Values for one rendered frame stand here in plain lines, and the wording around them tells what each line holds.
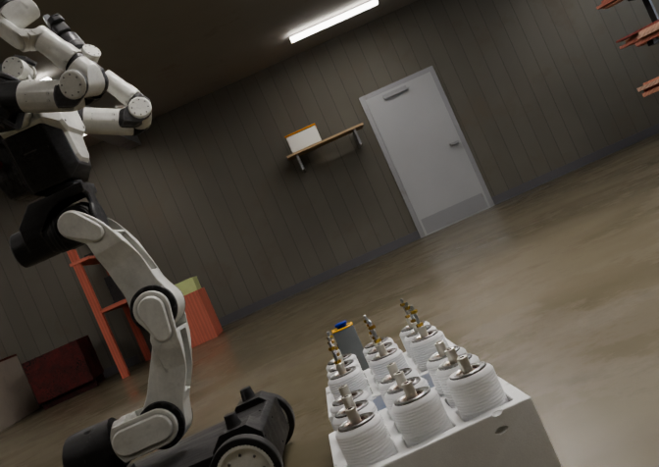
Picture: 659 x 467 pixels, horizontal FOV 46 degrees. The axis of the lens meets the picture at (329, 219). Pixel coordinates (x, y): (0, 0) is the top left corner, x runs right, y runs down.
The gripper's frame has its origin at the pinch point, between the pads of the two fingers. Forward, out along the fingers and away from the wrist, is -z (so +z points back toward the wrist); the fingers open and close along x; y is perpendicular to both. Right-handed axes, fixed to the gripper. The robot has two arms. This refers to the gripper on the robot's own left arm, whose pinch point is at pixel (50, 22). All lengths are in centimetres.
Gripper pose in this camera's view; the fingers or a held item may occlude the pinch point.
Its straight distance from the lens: 300.0
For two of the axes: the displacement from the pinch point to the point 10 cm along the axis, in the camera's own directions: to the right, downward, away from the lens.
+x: 2.4, -5.3, -8.1
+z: 6.4, 7.1, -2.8
